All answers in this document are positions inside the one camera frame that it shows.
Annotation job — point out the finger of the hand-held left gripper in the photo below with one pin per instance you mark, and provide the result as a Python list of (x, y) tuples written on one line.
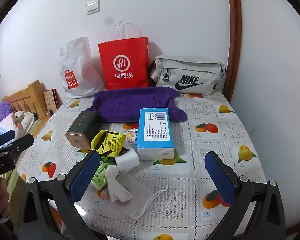
[(5, 136), (22, 142)]

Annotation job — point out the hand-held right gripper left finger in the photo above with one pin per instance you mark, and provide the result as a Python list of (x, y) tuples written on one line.
[(83, 175)]

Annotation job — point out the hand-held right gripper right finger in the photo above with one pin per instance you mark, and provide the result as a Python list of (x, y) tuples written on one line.
[(220, 177)]

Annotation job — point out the green wet wipe packet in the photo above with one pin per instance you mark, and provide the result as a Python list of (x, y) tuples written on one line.
[(100, 177)]

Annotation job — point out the yellow black mesh pouch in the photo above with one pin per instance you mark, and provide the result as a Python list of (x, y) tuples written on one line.
[(106, 141)]

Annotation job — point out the white foam sponge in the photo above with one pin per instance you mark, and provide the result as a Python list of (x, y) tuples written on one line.
[(127, 158)]

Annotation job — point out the small fruit sticker card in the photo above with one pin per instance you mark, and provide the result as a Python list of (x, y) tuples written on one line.
[(130, 136)]

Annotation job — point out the white face mask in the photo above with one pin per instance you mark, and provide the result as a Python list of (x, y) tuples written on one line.
[(142, 191)]

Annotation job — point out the person's left hand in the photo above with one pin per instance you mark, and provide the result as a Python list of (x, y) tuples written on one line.
[(2, 196)]

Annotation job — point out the pastel striped cloth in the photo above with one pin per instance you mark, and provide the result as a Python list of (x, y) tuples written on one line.
[(2, 127)]

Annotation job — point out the green bed sheet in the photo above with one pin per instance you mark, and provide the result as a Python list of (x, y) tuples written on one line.
[(15, 180)]

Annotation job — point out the purple plush toy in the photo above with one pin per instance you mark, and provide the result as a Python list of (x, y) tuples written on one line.
[(5, 110)]

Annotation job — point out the fruit print tablecloth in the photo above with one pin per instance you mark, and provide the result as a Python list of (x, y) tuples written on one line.
[(215, 140)]

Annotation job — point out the wooden headboard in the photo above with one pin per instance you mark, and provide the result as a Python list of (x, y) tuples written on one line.
[(27, 97)]

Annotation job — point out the dark green box gold end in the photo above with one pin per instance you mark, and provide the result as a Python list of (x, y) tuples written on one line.
[(81, 127)]

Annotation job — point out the brown patterned book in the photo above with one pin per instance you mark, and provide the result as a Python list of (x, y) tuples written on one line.
[(50, 100)]

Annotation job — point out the blue tissue pack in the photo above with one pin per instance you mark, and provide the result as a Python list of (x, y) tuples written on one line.
[(155, 130)]

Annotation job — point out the purple towel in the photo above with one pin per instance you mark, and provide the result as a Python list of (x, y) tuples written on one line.
[(122, 102)]

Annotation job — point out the white plastic shopping bag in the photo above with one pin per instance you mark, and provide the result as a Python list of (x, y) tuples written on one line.
[(75, 65)]

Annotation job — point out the grey waist bag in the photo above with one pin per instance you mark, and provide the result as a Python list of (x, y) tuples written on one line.
[(187, 75)]

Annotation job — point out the red paper bag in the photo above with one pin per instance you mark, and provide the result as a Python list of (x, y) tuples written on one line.
[(125, 62)]

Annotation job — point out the brown wooden door frame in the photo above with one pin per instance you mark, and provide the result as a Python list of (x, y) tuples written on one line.
[(235, 42)]

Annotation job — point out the white light switch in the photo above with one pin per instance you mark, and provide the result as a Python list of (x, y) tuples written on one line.
[(92, 7)]

